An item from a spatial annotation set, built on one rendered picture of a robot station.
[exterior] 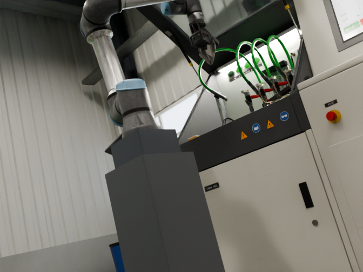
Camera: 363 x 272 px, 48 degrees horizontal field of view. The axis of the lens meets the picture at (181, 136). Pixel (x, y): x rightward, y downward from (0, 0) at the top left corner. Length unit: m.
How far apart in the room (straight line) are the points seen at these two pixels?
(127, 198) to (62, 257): 7.05
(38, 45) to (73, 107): 1.56
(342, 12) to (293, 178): 0.79
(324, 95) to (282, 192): 0.42
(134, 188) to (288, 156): 0.66
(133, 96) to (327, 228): 0.88
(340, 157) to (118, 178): 0.82
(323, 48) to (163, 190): 1.04
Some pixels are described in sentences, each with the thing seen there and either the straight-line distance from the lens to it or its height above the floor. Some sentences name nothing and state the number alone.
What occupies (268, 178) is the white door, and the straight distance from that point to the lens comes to 1.77.
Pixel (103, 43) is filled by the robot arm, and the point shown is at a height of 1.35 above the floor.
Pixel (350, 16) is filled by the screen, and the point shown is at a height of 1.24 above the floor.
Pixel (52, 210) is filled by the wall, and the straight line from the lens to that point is 8.54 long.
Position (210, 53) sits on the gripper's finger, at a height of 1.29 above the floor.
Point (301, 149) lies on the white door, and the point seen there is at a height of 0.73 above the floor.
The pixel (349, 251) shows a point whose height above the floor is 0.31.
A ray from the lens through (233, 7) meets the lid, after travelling 2.36.
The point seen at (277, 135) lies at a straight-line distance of 1.75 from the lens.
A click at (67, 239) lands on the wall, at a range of 8.58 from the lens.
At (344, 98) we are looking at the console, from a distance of 1.66.
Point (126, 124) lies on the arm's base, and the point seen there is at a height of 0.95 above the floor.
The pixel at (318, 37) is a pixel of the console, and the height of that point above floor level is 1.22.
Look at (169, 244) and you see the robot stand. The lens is 1.34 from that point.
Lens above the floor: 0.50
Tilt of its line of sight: 14 degrees up
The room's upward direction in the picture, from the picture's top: 15 degrees counter-clockwise
